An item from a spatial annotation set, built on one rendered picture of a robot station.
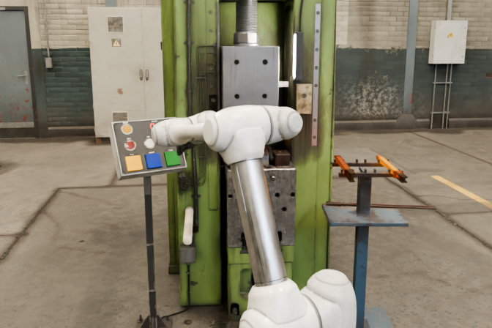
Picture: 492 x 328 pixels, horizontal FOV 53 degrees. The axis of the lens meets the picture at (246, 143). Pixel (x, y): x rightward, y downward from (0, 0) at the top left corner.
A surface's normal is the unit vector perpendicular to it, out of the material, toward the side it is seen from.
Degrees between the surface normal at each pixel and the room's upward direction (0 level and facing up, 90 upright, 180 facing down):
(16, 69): 90
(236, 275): 89
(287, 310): 63
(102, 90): 90
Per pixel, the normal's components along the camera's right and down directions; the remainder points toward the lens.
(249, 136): 0.47, -0.13
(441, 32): 0.13, 0.20
